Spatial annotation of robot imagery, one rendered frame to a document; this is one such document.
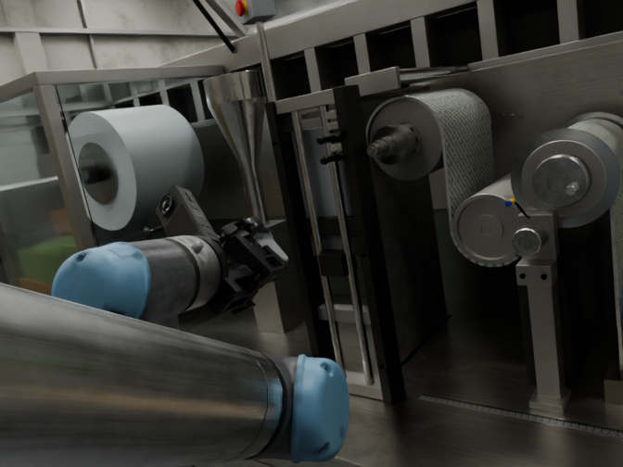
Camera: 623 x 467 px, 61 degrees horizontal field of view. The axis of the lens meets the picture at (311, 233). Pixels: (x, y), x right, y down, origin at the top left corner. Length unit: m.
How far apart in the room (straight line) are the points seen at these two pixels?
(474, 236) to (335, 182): 0.25
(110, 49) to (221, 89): 7.79
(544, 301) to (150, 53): 8.83
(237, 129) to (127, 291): 0.87
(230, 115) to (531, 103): 0.65
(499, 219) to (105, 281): 0.65
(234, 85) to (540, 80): 0.64
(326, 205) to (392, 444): 0.40
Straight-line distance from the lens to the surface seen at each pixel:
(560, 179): 0.84
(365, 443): 0.89
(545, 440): 0.88
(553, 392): 0.95
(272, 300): 1.32
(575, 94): 1.18
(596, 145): 0.85
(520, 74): 1.21
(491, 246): 0.93
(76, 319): 0.24
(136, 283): 0.44
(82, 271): 0.44
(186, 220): 0.62
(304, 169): 0.91
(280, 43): 1.50
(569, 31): 1.19
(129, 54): 9.17
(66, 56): 8.61
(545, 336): 0.90
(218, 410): 0.31
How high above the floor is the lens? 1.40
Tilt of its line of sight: 12 degrees down
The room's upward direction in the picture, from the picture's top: 10 degrees counter-clockwise
